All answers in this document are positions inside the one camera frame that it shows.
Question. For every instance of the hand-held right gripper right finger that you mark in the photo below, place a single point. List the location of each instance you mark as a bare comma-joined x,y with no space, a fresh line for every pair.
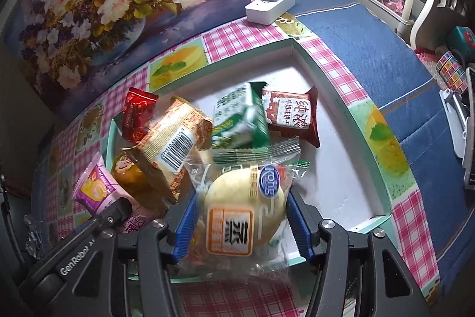
300,228

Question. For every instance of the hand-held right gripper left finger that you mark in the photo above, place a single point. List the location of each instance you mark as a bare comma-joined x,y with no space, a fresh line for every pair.
183,228

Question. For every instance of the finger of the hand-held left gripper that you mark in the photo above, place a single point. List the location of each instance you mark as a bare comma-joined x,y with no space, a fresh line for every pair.
111,216

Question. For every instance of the purple snack packet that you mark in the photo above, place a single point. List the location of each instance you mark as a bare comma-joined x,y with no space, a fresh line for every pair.
96,187

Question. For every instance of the yellow clear cake packet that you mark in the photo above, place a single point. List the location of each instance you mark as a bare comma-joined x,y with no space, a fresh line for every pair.
130,176

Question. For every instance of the clear-wrapped steamed cake bun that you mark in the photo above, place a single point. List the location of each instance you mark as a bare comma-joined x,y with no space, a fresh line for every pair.
241,213

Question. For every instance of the green clear biscuit packet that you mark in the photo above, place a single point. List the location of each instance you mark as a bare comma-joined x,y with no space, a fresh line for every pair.
302,164

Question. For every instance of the white tray with teal rim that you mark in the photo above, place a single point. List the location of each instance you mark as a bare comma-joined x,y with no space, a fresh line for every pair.
334,172

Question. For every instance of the tan barcode snack packet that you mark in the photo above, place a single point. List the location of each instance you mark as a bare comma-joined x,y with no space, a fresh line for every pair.
167,142

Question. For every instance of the red snack packet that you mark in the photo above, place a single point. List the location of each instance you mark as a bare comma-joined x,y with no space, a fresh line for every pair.
137,112

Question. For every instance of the brown milk biscuit packet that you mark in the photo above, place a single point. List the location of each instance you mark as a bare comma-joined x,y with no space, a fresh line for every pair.
293,116

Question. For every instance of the dark green white snack packet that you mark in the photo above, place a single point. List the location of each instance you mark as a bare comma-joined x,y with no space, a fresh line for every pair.
237,116

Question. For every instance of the crumpled blue white wrapper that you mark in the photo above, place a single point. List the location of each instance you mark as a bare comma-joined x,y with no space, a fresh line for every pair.
35,239

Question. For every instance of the white plastic device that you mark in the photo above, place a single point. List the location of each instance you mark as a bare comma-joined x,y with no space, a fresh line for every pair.
456,124

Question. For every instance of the blue cloth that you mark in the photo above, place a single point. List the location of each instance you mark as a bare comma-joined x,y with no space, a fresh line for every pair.
371,42

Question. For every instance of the flower painting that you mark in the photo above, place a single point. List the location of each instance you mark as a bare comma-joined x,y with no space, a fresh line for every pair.
111,5

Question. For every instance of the white power strip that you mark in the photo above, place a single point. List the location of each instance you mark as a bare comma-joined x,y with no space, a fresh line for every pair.
267,10

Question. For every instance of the pink patterned tape roll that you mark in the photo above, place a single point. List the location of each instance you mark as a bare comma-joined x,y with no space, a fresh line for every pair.
397,4

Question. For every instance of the teal object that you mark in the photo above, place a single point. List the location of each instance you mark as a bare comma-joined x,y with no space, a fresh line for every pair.
462,40

